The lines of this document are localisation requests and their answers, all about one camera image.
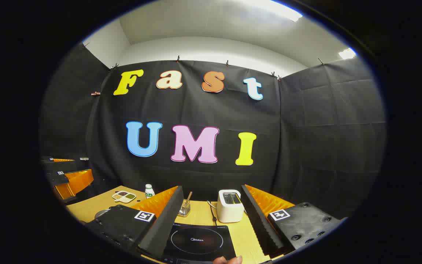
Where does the metal wire basket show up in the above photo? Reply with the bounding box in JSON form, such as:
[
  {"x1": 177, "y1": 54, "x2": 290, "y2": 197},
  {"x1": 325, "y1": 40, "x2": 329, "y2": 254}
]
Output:
[{"x1": 177, "y1": 200, "x2": 191, "y2": 217}]

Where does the white divided grain plate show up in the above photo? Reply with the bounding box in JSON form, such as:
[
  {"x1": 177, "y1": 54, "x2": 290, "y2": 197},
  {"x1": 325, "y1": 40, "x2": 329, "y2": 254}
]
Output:
[{"x1": 112, "y1": 190, "x2": 137, "y2": 204}]

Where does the black induction cooktop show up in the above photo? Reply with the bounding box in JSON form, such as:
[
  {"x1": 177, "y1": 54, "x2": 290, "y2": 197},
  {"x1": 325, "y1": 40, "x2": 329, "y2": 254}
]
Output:
[{"x1": 162, "y1": 223, "x2": 237, "y2": 264}]

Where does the row of small backdrop clips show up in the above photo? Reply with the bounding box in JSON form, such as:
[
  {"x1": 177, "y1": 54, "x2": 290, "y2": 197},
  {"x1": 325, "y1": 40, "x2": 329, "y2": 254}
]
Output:
[{"x1": 82, "y1": 41, "x2": 325, "y2": 79}]

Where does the toaster power cable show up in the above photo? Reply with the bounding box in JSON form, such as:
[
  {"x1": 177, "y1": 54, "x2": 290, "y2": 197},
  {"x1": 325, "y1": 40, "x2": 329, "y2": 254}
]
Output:
[{"x1": 207, "y1": 200, "x2": 219, "y2": 226}]

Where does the white toaster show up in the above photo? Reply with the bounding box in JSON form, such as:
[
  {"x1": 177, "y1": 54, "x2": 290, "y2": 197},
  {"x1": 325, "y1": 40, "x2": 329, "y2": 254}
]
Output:
[{"x1": 217, "y1": 189, "x2": 244, "y2": 223}]

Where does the long ceiling light panel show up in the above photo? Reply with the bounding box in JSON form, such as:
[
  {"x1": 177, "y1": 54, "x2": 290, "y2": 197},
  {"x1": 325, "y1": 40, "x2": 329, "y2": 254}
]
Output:
[{"x1": 233, "y1": 0, "x2": 303, "y2": 22}]

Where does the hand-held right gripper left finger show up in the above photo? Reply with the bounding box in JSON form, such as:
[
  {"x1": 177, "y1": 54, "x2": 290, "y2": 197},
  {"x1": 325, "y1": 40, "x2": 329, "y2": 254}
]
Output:
[{"x1": 86, "y1": 186, "x2": 184, "y2": 259}]

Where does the small ceiling light panel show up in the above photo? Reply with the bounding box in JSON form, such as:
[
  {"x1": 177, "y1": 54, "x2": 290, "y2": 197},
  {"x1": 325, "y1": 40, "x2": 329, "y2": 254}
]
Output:
[{"x1": 338, "y1": 48, "x2": 357, "y2": 60}]

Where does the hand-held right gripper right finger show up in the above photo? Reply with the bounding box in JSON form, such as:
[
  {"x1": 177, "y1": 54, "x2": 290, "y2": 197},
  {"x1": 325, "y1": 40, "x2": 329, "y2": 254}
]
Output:
[{"x1": 241, "y1": 184, "x2": 347, "y2": 257}]

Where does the black backdrop cloth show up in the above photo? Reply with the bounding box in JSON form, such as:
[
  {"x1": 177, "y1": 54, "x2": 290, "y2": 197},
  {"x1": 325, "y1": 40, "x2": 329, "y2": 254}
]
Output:
[{"x1": 39, "y1": 41, "x2": 386, "y2": 220}]

